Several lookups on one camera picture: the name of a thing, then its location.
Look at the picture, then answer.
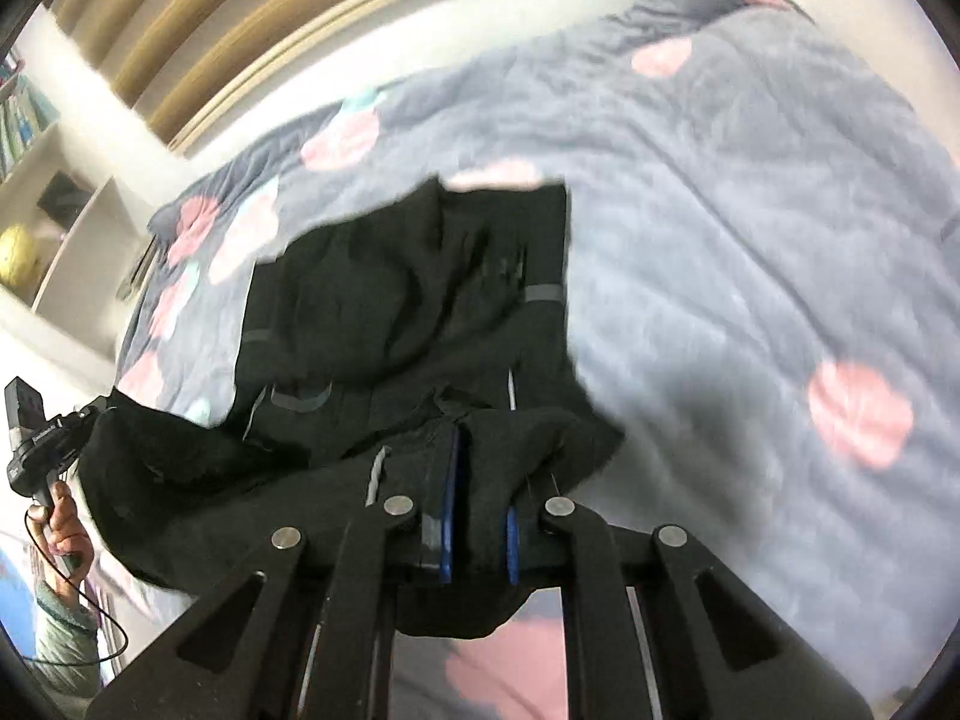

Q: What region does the black box on shelf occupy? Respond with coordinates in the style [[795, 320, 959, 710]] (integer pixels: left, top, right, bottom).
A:
[[37, 171, 91, 229]]

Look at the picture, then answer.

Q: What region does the yellow plush toy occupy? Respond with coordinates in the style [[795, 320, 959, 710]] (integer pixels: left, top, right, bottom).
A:
[[0, 224, 39, 289]]

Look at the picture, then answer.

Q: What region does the grey quilt with pink spots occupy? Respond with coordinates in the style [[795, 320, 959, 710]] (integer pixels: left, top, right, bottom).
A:
[[117, 0, 958, 717]]

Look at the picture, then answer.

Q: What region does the black cable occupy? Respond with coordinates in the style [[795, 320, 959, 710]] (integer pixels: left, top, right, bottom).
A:
[[21, 503, 130, 667]]

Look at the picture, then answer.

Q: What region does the black hooded garment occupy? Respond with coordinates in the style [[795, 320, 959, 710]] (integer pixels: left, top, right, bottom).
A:
[[78, 181, 623, 639]]

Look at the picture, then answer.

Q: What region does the white bookshelf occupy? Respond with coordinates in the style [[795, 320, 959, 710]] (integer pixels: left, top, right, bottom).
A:
[[2, 8, 182, 377]]

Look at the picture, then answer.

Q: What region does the wooden slatted headboard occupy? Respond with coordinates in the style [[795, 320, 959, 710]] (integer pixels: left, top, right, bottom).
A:
[[46, 0, 391, 153]]

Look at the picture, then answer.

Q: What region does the person's left hand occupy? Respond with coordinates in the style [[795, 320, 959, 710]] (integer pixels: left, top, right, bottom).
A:
[[28, 481, 94, 606]]

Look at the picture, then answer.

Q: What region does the grey left sleeve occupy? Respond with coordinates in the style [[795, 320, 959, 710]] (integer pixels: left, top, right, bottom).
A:
[[28, 582, 101, 718]]

